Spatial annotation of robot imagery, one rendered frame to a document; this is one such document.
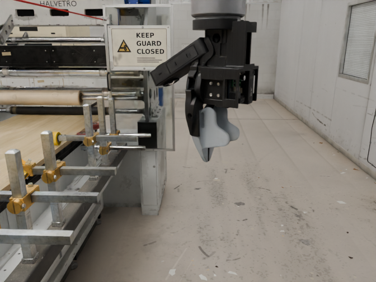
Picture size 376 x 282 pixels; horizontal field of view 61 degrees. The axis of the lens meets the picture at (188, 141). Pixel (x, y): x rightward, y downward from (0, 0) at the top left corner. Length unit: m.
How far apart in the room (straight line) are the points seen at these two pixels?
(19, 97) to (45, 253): 1.77
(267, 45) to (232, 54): 8.55
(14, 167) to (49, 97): 1.67
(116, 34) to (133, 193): 1.40
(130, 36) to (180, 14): 6.36
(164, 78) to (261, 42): 8.48
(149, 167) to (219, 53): 2.36
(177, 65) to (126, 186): 2.58
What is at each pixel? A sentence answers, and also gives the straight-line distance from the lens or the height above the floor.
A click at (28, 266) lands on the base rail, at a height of 0.70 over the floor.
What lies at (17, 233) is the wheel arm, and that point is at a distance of 1.08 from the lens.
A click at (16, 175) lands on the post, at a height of 1.05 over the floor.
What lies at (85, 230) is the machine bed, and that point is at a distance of 2.58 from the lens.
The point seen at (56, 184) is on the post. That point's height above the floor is 0.90.
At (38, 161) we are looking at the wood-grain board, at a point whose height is 0.90.
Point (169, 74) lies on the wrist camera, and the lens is 0.50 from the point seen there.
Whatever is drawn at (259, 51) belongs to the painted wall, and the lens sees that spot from 8.97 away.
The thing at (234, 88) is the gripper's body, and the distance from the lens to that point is 0.46.
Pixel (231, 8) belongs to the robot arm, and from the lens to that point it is 0.45.
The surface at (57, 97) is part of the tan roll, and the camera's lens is 2.83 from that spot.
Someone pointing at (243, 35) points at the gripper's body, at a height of 1.50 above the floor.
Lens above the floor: 1.49
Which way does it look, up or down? 17 degrees down
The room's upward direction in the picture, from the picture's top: straight up
